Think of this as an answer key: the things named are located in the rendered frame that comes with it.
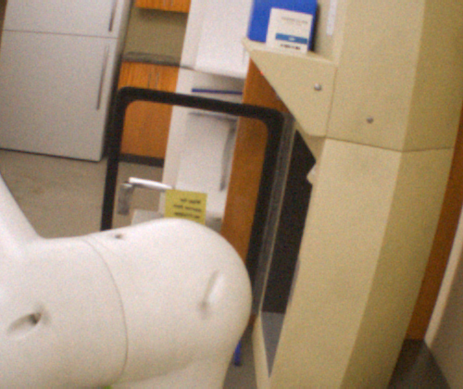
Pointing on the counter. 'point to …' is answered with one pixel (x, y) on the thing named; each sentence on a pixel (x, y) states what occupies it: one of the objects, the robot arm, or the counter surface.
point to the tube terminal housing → (372, 189)
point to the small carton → (288, 31)
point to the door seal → (207, 107)
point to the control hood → (298, 82)
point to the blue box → (256, 22)
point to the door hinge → (273, 213)
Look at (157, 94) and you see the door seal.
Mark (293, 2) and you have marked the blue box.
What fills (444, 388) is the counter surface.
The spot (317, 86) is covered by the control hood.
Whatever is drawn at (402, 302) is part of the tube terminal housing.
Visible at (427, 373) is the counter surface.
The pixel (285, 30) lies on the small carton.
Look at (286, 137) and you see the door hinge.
